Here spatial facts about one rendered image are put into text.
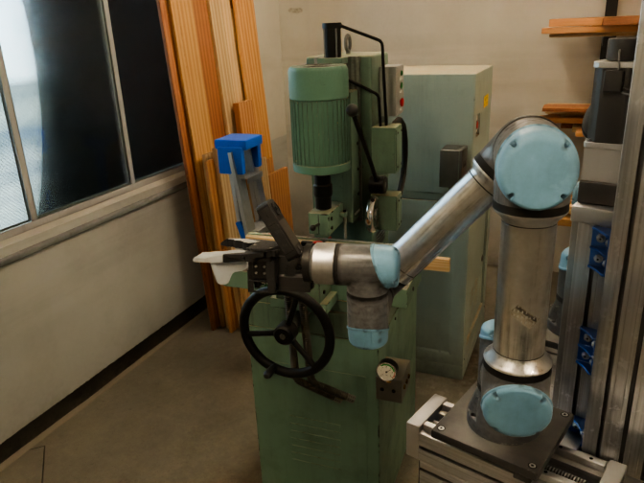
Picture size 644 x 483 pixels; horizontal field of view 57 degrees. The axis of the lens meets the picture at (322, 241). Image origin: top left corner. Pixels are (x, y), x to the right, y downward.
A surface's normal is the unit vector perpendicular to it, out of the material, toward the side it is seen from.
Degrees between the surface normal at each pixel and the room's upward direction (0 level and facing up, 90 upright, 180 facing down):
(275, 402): 90
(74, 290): 90
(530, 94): 90
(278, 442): 90
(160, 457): 0
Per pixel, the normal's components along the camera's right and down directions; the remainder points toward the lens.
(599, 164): -0.62, 0.30
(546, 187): -0.22, 0.22
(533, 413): -0.21, 0.47
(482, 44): -0.39, 0.33
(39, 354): 0.92, 0.11
